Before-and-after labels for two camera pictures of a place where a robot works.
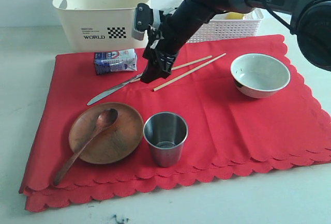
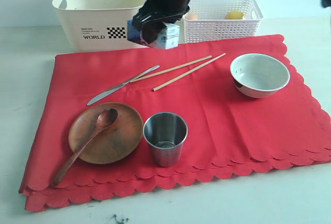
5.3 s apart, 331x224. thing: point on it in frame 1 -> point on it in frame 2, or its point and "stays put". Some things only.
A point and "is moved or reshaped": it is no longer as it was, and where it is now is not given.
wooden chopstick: x=168 y=83 stays put
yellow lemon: x=234 y=15 stays put
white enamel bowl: x=259 y=76 stays put
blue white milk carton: x=124 y=60 is moved or reshaped
